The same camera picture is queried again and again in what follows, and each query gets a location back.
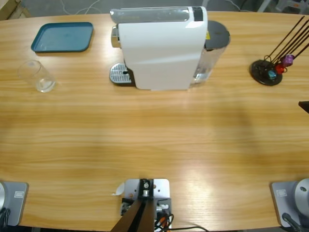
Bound red coffee capsule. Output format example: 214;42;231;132
275;63;287;75

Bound clear drinking glass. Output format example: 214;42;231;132
16;59;56;93

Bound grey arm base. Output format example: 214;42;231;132
0;181;29;227
269;178;309;228

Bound metal grille drip tray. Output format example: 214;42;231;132
110;62;135;87

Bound clear plastic water tank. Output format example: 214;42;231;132
189;20;231;89

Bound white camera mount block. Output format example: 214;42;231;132
120;178;172;230

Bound purple coffee capsule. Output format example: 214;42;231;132
282;54;295;66

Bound white paper tag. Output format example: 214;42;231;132
111;182;126;196

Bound white capsule coffee machine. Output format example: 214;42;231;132
111;6;209;92

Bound black capsule holder with rods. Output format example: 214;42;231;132
250;15;309;87

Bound black base cable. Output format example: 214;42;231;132
0;207;12;227
281;212;304;232

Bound dark brown camera post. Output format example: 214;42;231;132
111;178;155;232

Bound white plastic furniture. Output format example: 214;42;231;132
255;0;309;13

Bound black table edge cable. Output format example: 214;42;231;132
169;226;211;232

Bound orange and black wire bundle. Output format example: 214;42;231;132
154;213;174;232

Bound light wooden board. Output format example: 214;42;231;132
0;0;32;21

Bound white floor cable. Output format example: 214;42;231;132
225;0;242;12
59;0;114;15

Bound teal plastic tray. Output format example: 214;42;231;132
30;22;94;53

